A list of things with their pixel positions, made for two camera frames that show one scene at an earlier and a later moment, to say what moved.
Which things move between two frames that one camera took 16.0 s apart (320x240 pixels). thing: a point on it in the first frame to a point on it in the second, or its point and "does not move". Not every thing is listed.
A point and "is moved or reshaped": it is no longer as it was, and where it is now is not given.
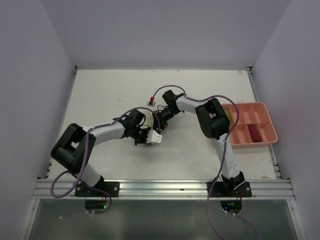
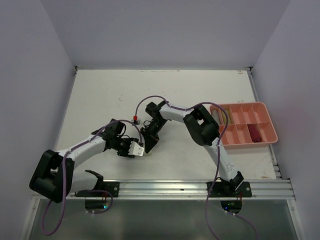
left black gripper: (144, 140) to (125, 152)
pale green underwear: (149, 119) is moved or reshaped
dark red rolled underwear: (254, 132) does not move
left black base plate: (84, 190) does not move
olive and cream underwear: (227, 112) does not move
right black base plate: (243, 190) does not move
